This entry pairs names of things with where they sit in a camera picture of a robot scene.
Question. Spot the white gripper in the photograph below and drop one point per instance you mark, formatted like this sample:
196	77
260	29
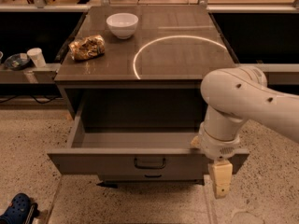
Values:
218	146

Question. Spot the grey top drawer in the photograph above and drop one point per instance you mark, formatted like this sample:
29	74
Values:
122	138

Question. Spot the grey drawer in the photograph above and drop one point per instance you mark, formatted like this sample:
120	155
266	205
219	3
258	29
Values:
155	178
122	138

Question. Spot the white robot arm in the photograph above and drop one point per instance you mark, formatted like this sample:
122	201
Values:
234	96

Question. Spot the grey bottom drawer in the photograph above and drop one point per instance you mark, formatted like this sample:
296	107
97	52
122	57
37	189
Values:
155	178

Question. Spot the grey drawer cabinet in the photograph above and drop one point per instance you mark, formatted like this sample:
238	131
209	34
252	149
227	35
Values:
164	61

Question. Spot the white ceramic bowl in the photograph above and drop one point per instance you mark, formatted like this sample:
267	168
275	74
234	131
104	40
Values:
122	25

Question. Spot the crumpled snack bag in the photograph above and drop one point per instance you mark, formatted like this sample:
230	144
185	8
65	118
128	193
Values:
87	48

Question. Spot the blue croc shoe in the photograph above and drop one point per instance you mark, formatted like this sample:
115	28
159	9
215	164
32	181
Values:
17	210

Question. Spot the white paper cup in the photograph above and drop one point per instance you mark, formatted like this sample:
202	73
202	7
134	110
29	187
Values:
37	57

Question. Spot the dark blue bowl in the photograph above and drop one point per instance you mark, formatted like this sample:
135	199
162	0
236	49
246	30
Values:
17	61

